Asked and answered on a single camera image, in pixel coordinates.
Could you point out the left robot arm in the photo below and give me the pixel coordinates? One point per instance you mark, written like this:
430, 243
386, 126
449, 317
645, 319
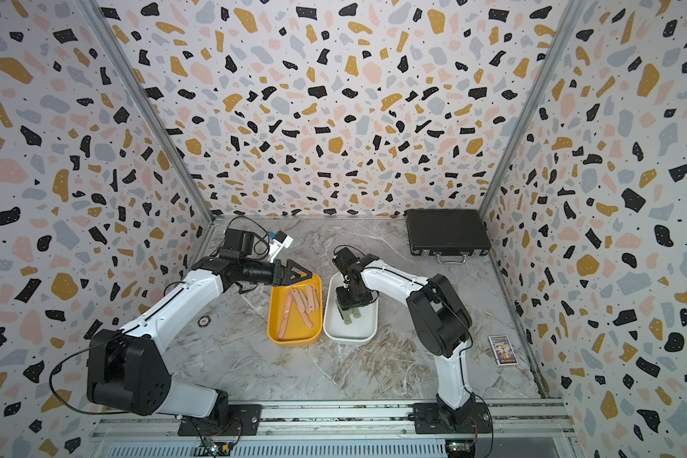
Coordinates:
126, 370

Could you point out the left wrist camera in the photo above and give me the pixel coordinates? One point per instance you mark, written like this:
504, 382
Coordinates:
278, 242

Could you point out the long pink fruit knife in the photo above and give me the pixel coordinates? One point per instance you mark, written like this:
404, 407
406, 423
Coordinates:
290, 301

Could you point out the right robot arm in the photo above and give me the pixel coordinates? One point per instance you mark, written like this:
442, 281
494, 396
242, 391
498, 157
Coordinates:
438, 315

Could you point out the pink folding knife angled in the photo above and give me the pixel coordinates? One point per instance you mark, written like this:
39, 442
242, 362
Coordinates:
312, 299

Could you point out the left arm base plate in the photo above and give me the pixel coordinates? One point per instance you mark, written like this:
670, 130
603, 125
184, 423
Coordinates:
235, 420

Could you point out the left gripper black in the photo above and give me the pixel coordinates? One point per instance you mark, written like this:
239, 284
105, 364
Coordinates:
275, 274

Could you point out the black carrying case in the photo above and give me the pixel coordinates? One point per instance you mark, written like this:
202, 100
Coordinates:
446, 233

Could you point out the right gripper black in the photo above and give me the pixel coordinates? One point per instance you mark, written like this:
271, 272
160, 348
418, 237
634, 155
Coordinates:
363, 301

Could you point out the white storage box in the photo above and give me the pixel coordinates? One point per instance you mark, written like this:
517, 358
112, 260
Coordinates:
361, 331

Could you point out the aluminium mounting rail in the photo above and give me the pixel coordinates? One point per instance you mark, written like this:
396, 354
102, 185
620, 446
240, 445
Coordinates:
521, 428

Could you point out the colourful card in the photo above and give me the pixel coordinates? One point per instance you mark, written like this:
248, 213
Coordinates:
503, 350

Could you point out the pink folding knife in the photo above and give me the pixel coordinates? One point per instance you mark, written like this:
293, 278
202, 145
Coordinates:
300, 300

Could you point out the yellow storage box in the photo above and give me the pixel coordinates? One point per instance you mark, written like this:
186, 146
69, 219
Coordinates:
297, 334

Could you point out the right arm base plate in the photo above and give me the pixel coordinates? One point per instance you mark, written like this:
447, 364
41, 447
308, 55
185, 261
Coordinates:
434, 418

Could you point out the circuit board with wires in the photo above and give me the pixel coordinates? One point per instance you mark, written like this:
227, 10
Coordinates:
216, 449

